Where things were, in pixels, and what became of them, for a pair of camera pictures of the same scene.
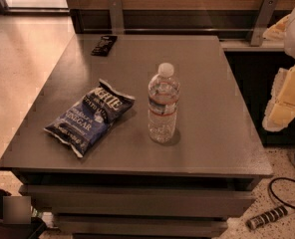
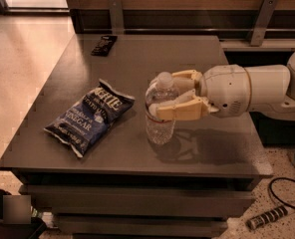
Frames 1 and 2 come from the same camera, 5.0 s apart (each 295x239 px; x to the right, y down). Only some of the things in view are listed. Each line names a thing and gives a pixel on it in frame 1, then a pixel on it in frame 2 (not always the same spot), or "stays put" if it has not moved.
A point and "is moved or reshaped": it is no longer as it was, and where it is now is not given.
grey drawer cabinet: (128, 186) stays put
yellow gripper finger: (288, 97) → (226, 91)
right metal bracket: (265, 13) stays put
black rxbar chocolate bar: (104, 46) stays put
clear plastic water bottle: (163, 94) is moved or reshaped
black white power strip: (274, 214) stays put
